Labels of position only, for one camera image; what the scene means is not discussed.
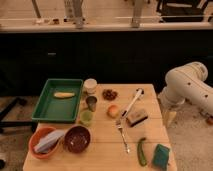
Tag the brown scrub brush block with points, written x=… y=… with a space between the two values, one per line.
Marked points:
x=137 y=117

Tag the silver metal fork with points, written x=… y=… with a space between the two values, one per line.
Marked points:
x=120 y=129

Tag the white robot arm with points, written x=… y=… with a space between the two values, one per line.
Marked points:
x=186 y=82

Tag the small green cup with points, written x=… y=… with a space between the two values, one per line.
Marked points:
x=86 y=117

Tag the dark red bowl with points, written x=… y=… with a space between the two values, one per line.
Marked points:
x=77 y=139

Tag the bunch of dark grapes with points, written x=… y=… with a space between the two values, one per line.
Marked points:
x=109 y=94

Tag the orange peach fruit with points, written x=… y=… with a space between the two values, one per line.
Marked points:
x=113 y=111

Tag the green plastic tray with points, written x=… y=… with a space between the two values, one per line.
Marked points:
x=60 y=110

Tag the green chili pepper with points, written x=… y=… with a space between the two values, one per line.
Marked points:
x=140 y=153

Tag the orange plastic bowl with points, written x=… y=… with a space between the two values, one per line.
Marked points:
x=34 y=140

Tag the wooden table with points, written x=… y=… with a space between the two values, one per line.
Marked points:
x=106 y=151

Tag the grey metal cup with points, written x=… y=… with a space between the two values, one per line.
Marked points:
x=91 y=102

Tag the lavender cloth in bowl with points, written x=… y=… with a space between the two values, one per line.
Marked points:
x=48 y=141

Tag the teal green sponge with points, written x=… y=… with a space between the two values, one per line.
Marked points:
x=161 y=157

